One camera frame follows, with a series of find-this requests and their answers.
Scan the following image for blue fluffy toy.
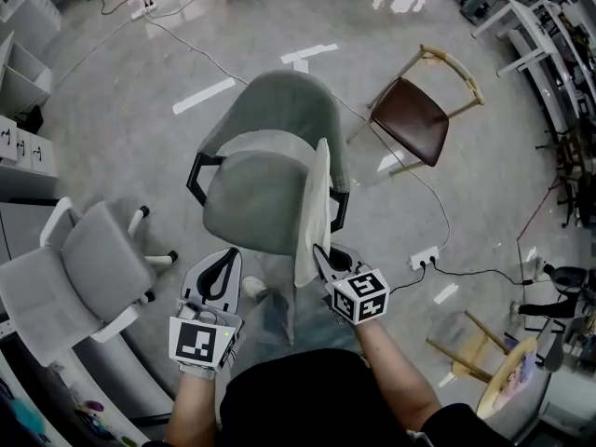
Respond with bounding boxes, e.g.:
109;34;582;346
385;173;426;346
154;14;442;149
8;397;50;440

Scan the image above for white cabinet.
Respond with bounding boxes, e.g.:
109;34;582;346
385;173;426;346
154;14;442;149
0;0;63;50

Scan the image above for white cloth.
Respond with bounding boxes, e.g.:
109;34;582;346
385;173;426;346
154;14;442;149
293;137;333;290

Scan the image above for person's right forearm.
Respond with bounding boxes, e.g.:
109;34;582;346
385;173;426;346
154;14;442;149
356;318;443;430

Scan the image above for person's left forearm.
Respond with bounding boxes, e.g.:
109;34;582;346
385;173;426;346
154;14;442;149
162;372;229;447

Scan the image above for person's left white shoe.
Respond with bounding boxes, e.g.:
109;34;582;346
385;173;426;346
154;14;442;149
241;275;270;301

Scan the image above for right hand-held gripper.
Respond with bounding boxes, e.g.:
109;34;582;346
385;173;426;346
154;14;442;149
311;242;392;327

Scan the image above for black box under desk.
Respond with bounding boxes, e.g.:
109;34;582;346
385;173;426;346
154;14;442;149
15;104;46;135

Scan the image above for white curved table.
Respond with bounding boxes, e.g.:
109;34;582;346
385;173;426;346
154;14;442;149
0;328;178;447

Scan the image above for brown seat wooden chair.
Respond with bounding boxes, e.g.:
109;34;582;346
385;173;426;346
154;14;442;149
345;43;486;178

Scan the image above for person's black shirt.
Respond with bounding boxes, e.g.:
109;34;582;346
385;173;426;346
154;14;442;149
218;347;513;447

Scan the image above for green armchair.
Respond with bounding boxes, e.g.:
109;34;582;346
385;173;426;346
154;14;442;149
185;68;352;257

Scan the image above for white floor cable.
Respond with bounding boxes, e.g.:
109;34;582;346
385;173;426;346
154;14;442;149
143;14;453;251

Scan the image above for grey office chair white frame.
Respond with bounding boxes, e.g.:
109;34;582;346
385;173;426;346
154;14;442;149
0;196;180;369

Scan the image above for painted round wooden tabletop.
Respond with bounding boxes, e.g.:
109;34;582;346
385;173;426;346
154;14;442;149
474;335;540;421

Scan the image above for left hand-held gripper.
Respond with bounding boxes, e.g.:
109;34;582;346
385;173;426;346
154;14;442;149
167;247;245;373

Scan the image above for white metal frame table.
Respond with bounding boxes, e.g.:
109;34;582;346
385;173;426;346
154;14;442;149
470;0;581;79

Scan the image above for wooden stool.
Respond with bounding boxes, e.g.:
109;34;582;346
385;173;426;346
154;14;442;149
425;309;512;385

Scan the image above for person's blue jeans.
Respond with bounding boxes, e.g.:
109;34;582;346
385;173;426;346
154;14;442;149
239;289;372;358

